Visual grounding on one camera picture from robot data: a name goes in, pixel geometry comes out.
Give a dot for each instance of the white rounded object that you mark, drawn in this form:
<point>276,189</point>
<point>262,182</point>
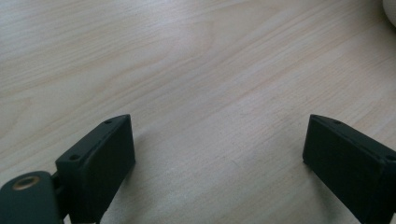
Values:
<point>391,9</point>

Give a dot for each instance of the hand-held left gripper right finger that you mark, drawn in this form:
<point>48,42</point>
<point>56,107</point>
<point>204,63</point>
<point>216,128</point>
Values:
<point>351,168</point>

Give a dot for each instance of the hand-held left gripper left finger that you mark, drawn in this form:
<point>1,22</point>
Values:
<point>96,168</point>

